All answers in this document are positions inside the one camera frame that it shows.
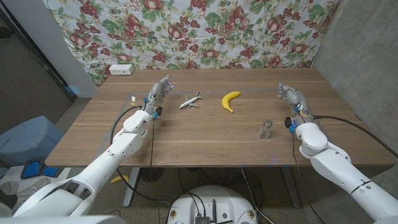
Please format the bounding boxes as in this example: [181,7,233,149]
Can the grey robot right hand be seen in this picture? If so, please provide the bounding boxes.
[277,82,315,126]

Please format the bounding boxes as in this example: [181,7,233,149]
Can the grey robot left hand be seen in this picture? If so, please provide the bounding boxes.
[143,74,175,116]

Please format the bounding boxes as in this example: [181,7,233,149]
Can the clear glass salt shaker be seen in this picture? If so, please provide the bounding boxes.
[259,119,274,140]

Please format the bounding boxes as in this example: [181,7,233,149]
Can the white toy airplane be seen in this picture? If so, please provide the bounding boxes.
[178,91,204,110]

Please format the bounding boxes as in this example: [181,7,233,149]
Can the yellow toy banana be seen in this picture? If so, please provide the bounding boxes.
[221,91,242,114]

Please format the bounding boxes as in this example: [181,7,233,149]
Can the white power outlet strip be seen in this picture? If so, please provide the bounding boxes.
[108,63,135,76]

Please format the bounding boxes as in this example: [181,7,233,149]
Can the floral fruit print backdrop cloth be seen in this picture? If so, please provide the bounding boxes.
[43,0,341,88]

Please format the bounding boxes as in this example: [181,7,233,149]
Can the round black floor fan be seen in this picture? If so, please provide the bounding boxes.
[139,167,165,184]

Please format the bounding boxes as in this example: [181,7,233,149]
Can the grey table leg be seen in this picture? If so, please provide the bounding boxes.
[281,166,302,208]

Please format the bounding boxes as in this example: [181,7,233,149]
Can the yellow object on floor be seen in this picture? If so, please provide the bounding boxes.
[110,174,130,184]

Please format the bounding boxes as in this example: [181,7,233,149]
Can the white table leg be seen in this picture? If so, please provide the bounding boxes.
[123,167,141,208]

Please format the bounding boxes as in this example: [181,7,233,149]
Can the white robot torso base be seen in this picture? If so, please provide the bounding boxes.
[167,185,258,224]

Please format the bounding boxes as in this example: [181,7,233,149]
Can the blue-grey plastic bin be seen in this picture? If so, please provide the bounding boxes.
[0,115,65,167]

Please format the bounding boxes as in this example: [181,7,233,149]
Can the blue and black foot pedal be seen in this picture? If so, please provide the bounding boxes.
[20,157,65,180]

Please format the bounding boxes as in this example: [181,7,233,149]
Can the white sneaker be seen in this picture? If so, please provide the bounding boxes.
[15,177,51,202]

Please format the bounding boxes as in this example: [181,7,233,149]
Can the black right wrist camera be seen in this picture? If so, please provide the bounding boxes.
[284,116,295,133]

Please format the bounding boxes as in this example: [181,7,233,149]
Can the thin black left wrist cable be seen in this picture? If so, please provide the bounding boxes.
[149,117,155,184]

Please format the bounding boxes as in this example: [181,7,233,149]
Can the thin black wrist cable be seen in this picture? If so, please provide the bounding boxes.
[290,132,326,224]
[149,117,155,184]

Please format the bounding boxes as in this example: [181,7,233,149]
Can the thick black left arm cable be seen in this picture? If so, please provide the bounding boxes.
[109,105,172,208]

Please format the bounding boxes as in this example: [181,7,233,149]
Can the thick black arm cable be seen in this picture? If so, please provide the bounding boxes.
[109,105,172,208]
[312,114,398,158]

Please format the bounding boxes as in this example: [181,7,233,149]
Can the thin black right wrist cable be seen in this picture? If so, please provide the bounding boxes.
[290,132,326,224]

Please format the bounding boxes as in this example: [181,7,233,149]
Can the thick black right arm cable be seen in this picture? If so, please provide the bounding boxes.
[312,114,398,158]

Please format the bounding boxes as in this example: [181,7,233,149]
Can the grey floor cable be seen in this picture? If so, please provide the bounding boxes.
[241,166,276,224]

